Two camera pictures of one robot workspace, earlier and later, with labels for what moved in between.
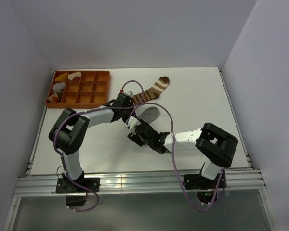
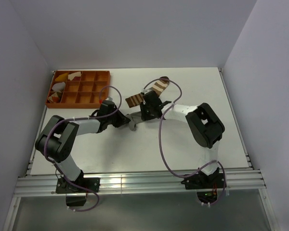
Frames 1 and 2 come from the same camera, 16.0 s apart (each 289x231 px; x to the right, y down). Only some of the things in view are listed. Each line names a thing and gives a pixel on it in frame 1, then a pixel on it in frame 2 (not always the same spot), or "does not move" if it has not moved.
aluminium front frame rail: x=236 y=179 does not move
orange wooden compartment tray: x=78 y=88 does not move
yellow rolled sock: x=63 y=77 does not move
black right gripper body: x=151 y=144 -> x=147 y=111
